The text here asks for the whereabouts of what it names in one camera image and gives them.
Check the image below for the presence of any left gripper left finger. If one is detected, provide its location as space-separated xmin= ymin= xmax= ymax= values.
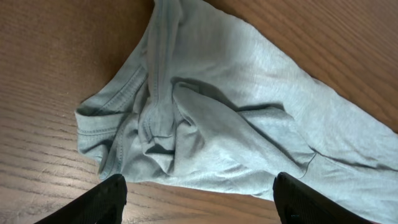
xmin=35 ymin=174 xmax=127 ymax=224

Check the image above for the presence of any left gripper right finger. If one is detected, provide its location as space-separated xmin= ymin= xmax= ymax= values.
xmin=272 ymin=172 xmax=371 ymax=224

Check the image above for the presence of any light blue t-shirt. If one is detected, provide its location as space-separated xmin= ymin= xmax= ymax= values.
xmin=75 ymin=0 xmax=397 ymax=223

